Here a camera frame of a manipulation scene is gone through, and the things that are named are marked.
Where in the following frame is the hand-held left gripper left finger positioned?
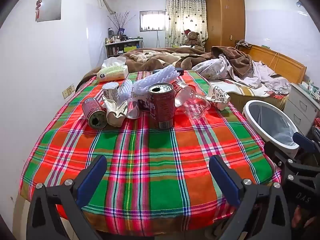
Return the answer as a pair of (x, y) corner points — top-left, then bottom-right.
(26, 155), (108, 240)

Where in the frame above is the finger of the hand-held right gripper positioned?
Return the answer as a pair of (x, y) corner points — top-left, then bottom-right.
(292, 132), (320, 155)
(264, 141), (320, 208)

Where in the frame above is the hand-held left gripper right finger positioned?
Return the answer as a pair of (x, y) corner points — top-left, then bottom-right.
(209, 155), (292, 240)

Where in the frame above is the white trash bin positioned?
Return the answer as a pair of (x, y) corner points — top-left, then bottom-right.
(242, 100), (300, 159)

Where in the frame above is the clear plastic cup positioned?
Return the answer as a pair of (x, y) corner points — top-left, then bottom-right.
(174, 81), (212, 119)

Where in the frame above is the large white foam net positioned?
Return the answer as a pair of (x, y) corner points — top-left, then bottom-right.
(132, 64), (181, 95)

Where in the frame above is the grey nightstand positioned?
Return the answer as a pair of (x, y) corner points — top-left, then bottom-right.
(284, 82), (320, 136)

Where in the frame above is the plaid tablecloth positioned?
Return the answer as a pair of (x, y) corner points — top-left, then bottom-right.
(20, 70), (282, 237)

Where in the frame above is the red drink can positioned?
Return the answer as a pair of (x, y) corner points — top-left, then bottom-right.
(82, 97), (108, 130)
(147, 82), (175, 130)

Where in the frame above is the white crumpled clothing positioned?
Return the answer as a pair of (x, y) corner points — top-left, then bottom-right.
(220, 54), (292, 98)

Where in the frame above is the floral bed sheet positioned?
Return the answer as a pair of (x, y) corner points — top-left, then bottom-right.
(209, 78), (288, 113)

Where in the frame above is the wooden headboard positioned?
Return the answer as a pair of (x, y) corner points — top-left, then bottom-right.
(237, 44), (307, 84)

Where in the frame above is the crumpled patterned paper cup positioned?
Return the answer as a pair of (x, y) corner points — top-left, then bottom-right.
(206, 84), (230, 111)

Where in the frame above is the purple printed milk carton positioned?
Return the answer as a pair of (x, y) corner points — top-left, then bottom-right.
(127, 92), (150, 119)

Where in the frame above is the small white foam net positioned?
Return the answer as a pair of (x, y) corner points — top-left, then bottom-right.
(119, 79), (134, 103)

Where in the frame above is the tissue pack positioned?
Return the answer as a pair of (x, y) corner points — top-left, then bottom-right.
(96, 57), (129, 82)

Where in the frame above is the floral white pillow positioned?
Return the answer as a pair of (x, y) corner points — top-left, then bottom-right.
(192, 60), (233, 79)

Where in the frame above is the black glasses case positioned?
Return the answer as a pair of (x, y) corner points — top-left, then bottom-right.
(153, 67), (184, 76)

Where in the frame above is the brown blanket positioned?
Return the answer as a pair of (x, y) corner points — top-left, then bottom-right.
(85, 45), (253, 79)

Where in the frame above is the white shelf with bottles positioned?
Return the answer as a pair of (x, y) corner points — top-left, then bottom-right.
(105, 39), (143, 57)

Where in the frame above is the brown teddy bear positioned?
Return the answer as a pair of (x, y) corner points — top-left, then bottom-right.
(184, 29), (204, 51)

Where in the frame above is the wooden wardrobe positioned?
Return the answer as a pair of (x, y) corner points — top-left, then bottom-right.
(205, 0), (246, 53)

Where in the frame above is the vase with dry branches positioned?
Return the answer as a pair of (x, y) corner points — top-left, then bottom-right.
(108, 11), (136, 40)

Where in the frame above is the small window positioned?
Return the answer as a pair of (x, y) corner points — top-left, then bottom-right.
(139, 10), (167, 32)

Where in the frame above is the patterned curtain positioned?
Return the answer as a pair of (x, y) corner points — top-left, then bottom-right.
(165, 0), (208, 47)

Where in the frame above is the wall outlet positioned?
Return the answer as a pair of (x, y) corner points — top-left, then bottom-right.
(62, 84), (75, 99)

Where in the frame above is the wall mirror panel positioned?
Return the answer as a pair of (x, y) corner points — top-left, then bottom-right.
(36, 0), (62, 22)

